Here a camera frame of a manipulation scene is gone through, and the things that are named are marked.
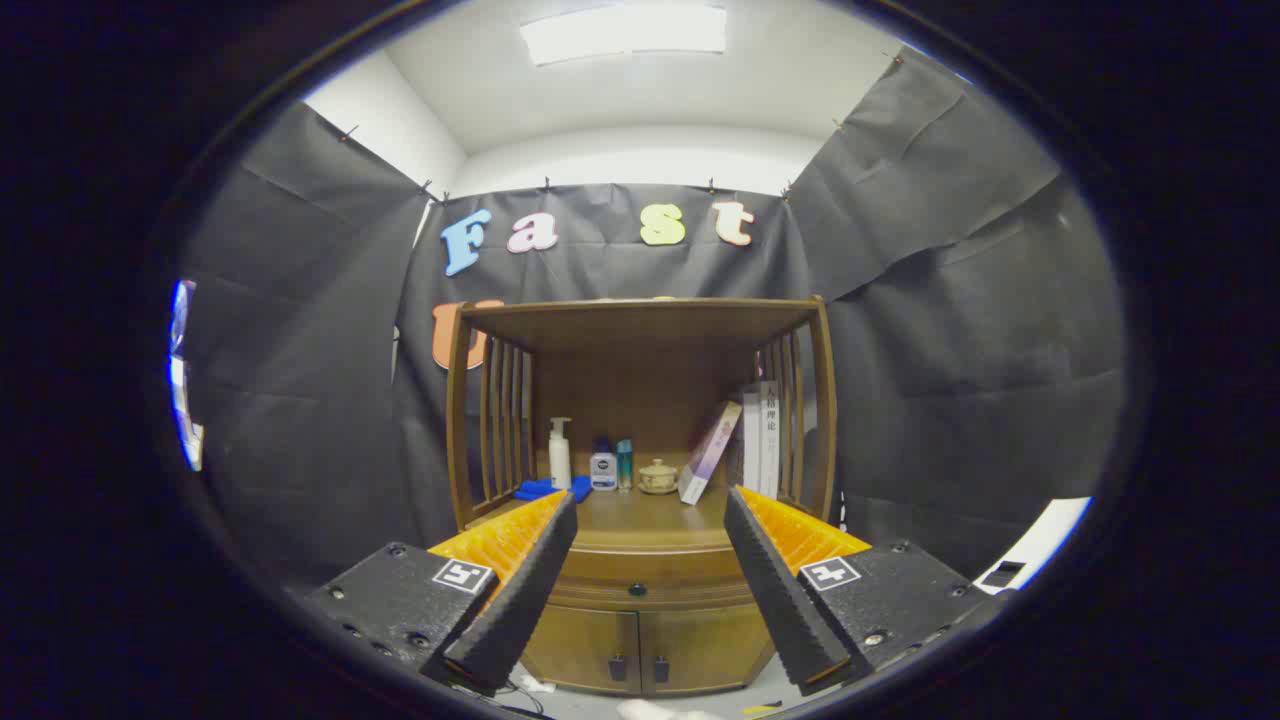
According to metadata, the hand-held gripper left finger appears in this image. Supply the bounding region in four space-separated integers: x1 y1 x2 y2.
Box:
305 490 579 696

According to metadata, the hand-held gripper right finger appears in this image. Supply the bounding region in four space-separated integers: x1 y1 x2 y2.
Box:
724 486 1011 698

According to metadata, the wooden drawer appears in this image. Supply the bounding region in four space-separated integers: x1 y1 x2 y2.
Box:
540 545 766 611

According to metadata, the wooden cabinet door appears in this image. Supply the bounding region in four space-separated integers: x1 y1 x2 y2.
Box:
641 603 776 693
520 605 642 694

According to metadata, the wooden countertop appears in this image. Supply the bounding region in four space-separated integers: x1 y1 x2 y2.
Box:
470 488 831 553

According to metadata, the wooden cabinet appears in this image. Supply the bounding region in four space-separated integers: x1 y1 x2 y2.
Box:
445 296 839 698

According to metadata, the blue folded cloth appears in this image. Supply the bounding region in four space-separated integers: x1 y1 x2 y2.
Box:
514 476 593 503

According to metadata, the white book black lettering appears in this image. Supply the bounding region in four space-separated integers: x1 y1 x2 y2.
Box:
758 380 782 499

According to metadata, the white pump bottle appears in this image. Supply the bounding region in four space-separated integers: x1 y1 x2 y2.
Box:
548 417 573 491

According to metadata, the purple white book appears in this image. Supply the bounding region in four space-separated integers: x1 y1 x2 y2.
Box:
678 401 744 506

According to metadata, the white appliance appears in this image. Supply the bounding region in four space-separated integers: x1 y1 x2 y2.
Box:
975 497 1093 596

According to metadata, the bright white panel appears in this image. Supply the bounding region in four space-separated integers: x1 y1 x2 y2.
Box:
168 280 204 471

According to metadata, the ceiling light panel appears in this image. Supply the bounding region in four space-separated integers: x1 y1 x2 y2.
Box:
520 5 728 67

